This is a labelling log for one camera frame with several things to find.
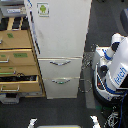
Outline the white fridge door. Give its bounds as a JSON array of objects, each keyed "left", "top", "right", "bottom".
[{"left": 24, "top": 0, "right": 92, "bottom": 58}]

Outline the lower fridge drawer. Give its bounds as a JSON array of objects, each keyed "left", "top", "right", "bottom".
[{"left": 44, "top": 78, "right": 79, "bottom": 99}]

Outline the white fridge body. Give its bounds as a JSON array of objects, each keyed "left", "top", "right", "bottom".
[{"left": 24, "top": 0, "right": 92, "bottom": 99}]

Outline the wooden drawer cabinet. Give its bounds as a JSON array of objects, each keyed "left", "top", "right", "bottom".
[{"left": 0, "top": 17, "right": 45, "bottom": 97}]

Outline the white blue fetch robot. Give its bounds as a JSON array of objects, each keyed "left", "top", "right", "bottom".
[{"left": 92, "top": 33, "right": 128, "bottom": 105}]

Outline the green android sticker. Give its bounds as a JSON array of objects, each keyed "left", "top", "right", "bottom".
[{"left": 37, "top": 3, "right": 49, "bottom": 17}]

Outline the grey box on cabinet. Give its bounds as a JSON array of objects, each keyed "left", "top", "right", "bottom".
[{"left": 0, "top": 5, "right": 26, "bottom": 17}]

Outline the coiled cable on floor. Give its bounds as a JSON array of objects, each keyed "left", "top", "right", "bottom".
[{"left": 78, "top": 53, "right": 95, "bottom": 94}]

